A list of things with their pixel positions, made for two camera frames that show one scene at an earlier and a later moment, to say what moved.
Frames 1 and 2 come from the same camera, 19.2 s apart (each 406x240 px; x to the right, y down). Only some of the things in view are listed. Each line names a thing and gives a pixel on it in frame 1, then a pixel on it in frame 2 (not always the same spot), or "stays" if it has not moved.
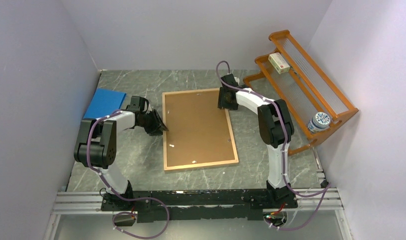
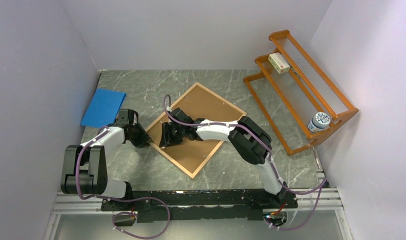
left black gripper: [158, 124] -> [141, 142]
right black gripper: [221, 103] -> [166, 139]
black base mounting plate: [152, 205] stays
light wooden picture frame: [187, 166] -> [229, 105]
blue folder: [104, 102] stays
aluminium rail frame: [67, 202] stays
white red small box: [278, 63] stays
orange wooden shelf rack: [318, 110] stays
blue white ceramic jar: [320, 122] stays
